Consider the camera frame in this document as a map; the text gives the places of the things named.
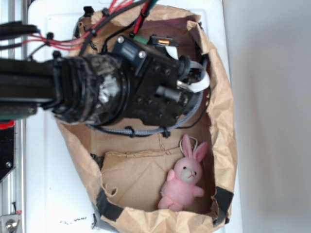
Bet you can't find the silver corner bracket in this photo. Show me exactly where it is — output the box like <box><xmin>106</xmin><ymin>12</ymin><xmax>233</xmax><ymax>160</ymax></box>
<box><xmin>0</xmin><ymin>214</ymin><xmax>20</xmax><ymax>233</ymax></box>

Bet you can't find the pink plush bunny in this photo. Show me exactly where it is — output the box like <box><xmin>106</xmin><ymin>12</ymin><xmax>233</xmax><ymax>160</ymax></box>
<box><xmin>157</xmin><ymin>134</ymin><xmax>208</xmax><ymax>212</ymax></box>

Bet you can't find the black metal bracket plate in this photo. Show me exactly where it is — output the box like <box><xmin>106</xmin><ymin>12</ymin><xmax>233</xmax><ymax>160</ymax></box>
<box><xmin>0</xmin><ymin>121</ymin><xmax>16</xmax><ymax>182</ymax></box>

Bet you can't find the black taped robot arm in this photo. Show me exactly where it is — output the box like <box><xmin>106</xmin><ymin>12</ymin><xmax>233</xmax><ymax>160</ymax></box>
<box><xmin>0</xmin><ymin>36</ymin><xmax>200</xmax><ymax>127</ymax></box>

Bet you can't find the brown paper bag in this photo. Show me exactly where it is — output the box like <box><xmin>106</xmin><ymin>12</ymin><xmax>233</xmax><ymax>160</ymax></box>
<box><xmin>58</xmin><ymin>0</ymin><xmax>237</xmax><ymax>233</ymax></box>

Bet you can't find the red and black wire bundle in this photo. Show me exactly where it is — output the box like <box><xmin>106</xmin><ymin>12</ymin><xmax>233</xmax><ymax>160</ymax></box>
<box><xmin>0</xmin><ymin>0</ymin><xmax>156</xmax><ymax>58</ymax></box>

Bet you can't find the aluminium frame rail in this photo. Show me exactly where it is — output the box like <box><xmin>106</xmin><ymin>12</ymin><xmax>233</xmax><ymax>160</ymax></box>
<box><xmin>0</xmin><ymin>0</ymin><xmax>27</xmax><ymax>233</ymax></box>

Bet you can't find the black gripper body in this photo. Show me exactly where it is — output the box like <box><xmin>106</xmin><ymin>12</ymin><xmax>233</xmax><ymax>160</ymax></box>
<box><xmin>112</xmin><ymin>36</ymin><xmax>194</xmax><ymax>127</ymax></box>

